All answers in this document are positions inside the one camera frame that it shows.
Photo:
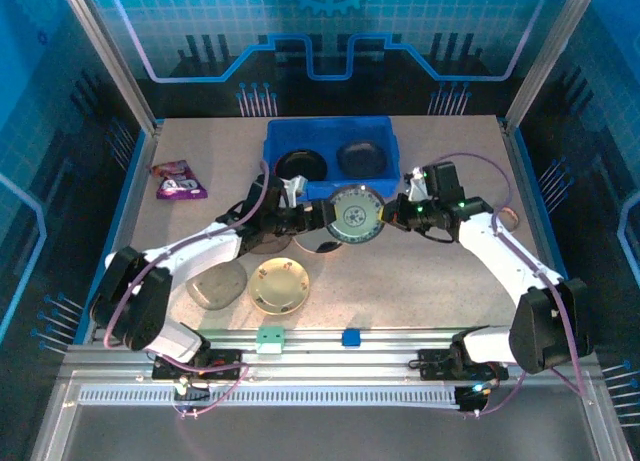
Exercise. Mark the blue patterned plate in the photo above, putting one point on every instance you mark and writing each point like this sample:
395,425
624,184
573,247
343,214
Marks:
356,215

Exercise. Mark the round translucent brown plate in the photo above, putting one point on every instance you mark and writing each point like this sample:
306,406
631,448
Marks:
272,246

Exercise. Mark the black plate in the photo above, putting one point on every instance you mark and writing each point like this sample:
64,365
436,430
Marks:
302,166

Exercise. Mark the squarish translucent grey plate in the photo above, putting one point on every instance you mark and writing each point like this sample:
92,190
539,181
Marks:
220,288
361,158

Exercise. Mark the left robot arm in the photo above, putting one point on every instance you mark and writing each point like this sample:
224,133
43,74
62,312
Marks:
195,256

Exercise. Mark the blue plastic bin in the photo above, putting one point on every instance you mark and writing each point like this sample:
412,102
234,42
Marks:
330,131

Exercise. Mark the yellow floral plate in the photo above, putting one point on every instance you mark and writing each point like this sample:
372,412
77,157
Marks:
279,286

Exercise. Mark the tape roll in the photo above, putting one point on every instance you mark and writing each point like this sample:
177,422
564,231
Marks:
510,213

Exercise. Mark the blue block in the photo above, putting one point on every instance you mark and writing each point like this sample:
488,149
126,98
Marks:
351,337

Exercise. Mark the green block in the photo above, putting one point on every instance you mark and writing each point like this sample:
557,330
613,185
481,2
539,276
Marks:
270,338

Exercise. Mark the purple snack bag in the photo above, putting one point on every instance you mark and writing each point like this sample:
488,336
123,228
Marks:
177,183

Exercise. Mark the black controller board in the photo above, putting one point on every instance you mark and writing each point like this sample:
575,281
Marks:
192,392
472,398

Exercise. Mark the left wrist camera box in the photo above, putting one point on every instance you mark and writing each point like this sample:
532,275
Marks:
295,188

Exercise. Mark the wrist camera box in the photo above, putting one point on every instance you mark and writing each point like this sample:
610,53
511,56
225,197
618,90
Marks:
295,188
416,186

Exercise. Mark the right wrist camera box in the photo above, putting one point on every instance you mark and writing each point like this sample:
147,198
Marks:
416,186

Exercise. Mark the aluminium frame rail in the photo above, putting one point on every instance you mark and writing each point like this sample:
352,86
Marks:
325,363

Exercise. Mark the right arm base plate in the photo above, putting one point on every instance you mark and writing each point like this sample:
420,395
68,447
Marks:
435,365

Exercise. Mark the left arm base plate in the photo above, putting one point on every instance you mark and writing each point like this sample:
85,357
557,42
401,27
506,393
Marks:
227,365

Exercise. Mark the aluminium frame post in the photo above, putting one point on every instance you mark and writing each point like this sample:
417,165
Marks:
110,56
550,56

